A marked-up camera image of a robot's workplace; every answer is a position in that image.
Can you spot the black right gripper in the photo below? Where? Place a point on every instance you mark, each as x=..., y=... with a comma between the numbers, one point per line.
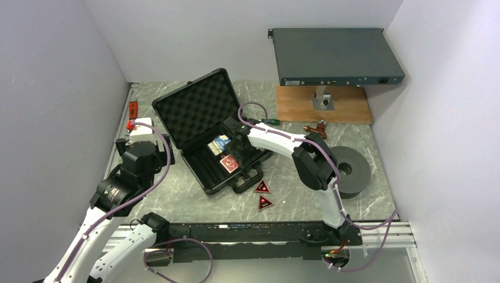
x=243, y=160

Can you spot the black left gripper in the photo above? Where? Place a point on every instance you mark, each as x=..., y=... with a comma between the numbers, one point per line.
x=162, y=158

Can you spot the red playing card deck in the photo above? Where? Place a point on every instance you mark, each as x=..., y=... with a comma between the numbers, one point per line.
x=229, y=163

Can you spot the blue playing card deck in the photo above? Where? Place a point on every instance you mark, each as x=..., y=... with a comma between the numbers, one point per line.
x=217, y=145

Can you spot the black foam-lined carrying case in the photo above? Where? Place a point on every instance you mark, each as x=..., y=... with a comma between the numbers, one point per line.
x=192, y=115

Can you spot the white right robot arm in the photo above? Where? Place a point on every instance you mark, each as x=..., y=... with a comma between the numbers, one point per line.
x=314, y=161

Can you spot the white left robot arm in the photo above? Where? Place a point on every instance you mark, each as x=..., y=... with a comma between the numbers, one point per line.
x=115, y=197

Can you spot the upper red triangle button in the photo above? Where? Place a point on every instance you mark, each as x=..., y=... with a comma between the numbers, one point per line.
x=262, y=187

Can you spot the lower red all-in triangle button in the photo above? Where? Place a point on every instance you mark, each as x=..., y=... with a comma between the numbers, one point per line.
x=264, y=203

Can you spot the plywood base board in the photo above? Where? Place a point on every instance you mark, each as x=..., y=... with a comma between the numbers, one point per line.
x=295, y=104

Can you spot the green-handled screwdriver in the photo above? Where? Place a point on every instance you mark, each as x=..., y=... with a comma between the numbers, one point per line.
x=273, y=122

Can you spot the red-handled adjustable wrench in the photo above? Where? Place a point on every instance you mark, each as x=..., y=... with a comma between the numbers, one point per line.
x=133, y=109

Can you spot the metal device stand bracket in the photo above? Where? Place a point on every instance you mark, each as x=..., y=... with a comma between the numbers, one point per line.
x=322, y=100

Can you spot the grey rack-mount network device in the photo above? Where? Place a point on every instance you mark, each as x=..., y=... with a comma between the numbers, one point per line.
x=334, y=56

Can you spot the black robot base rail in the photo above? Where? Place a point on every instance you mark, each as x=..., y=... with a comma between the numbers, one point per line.
x=307, y=240

